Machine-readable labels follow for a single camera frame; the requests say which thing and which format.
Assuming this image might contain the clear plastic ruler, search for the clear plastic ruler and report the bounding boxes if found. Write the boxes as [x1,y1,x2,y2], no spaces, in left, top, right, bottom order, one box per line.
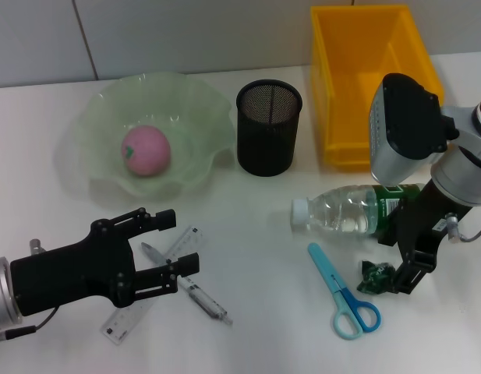
[99,224,209,346]

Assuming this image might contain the grey transparent pen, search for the grey transparent pen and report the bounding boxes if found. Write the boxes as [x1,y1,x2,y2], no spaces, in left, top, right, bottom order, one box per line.
[141,241,234,326]

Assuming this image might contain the right arm cable with plug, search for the right arm cable with plug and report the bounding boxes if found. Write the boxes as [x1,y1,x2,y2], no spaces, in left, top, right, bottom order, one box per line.
[444,213,481,243]

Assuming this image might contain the black mesh pen holder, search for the black mesh pen holder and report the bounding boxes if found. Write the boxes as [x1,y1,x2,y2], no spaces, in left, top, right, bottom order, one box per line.
[235,79,304,178]

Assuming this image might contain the arm cable with plug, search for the arm cable with plug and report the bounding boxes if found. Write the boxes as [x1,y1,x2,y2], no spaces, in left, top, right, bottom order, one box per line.
[444,213,481,243]
[0,238,62,340]

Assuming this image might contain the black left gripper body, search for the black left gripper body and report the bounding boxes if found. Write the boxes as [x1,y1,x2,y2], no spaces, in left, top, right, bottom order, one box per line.
[9,217,139,317]

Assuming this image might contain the blue scissors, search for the blue scissors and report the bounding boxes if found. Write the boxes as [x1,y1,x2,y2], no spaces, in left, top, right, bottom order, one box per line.
[307,242,381,340]

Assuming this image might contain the yellow plastic bin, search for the yellow plastic bin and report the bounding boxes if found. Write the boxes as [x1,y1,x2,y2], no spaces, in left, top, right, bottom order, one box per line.
[309,3,446,172]

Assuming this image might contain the green wavy glass fruit bowl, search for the green wavy glass fruit bowl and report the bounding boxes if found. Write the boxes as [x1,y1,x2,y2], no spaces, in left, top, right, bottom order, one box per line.
[74,71,236,202]

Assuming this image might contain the left arm cable with plug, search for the left arm cable with plug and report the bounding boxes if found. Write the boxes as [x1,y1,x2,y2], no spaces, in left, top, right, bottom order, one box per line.
[0,238,62,340]

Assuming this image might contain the green plastic wrapper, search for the green plastic wrapper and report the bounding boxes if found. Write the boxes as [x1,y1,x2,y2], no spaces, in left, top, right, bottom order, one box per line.
[355,259,397,295]

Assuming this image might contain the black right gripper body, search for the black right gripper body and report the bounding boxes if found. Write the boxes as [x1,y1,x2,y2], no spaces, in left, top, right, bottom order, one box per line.
[394,180,472,261]

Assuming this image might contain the pink toy peach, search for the pink toy peach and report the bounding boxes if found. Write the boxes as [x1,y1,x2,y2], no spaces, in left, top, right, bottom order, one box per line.
[121,125,172,177]

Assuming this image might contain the clear green-label water bottle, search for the clear green-label water bottle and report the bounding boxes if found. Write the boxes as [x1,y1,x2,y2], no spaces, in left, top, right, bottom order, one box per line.
[290,182,426,237]

